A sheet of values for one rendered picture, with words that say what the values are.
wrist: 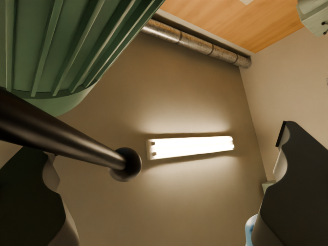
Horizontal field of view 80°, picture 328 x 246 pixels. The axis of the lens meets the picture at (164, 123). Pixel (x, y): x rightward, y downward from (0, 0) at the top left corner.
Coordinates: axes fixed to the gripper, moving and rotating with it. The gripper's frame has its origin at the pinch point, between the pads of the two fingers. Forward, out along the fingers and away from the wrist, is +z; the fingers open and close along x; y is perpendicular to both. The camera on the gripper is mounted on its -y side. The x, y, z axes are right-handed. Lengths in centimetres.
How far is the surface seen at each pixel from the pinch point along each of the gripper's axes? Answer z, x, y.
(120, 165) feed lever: 1.6, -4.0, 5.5
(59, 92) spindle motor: 6.4, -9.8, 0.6
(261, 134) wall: 228, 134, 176
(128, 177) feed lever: 2.7, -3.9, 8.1
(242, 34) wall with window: 262, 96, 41
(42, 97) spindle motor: 5.5, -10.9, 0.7
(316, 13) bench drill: 176, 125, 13
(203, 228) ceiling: 95, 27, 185
